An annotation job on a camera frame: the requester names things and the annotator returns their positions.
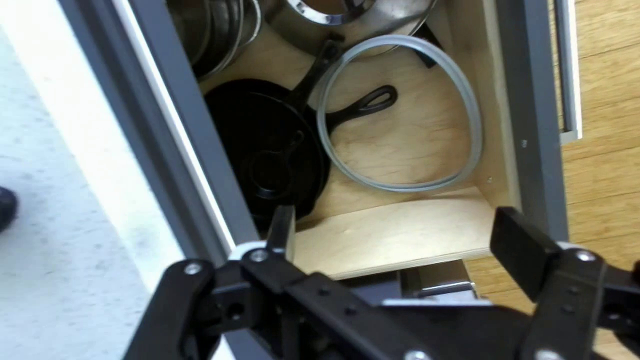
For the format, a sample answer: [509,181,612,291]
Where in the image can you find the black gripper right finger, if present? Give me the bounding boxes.
[488,207,640,360]

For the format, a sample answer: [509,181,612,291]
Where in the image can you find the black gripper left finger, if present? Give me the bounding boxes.
[122,205,435,360]

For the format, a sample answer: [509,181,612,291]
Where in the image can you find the deep grey drawer with cookware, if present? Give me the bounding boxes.
[165,0,571,283]

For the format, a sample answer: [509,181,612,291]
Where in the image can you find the large cast iron skillet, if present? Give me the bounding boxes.
[202,35,347,226]

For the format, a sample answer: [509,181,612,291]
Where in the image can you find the small cast iron skillet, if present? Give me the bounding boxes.
[235,84,400,207]

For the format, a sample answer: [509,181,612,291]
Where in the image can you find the stacked stainless steel pots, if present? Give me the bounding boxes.
[165,0,266,82]

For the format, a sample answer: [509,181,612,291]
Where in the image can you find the stainless steel pot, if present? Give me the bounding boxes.
[266,0,437,58]

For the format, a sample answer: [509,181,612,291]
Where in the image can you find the shallow drawer metal handle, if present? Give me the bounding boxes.
[108,0,235,255]

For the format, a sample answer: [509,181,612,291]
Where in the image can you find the translucent silicone sealing ring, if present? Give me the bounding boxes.
[312,35,484,197]

